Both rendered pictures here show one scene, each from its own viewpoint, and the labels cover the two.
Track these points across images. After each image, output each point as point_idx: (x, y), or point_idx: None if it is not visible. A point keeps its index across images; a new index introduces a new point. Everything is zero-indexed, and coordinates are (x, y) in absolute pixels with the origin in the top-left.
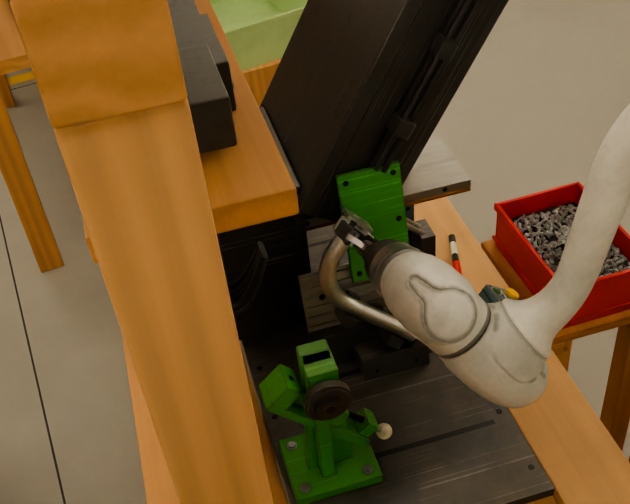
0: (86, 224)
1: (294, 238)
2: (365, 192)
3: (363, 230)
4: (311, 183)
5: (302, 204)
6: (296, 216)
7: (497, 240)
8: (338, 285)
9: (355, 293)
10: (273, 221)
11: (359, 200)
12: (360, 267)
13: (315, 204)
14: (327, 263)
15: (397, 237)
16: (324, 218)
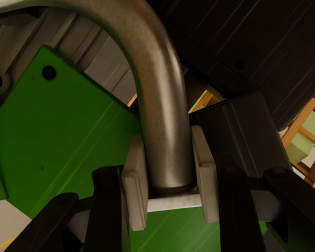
0: None
1: (198, 34)
2: (190, 235)
3: (148, 189)
4: (289, 161)
5: (268, 110)
6: (233, 74)
7: None
8: (76, 9)
9: (15, 24)
10: (269, 35)
11: (188, 213)
12: (59, 87)
13: (243, 128)
14: (160, 43)
15: (46, 200)
16: (200, 115)
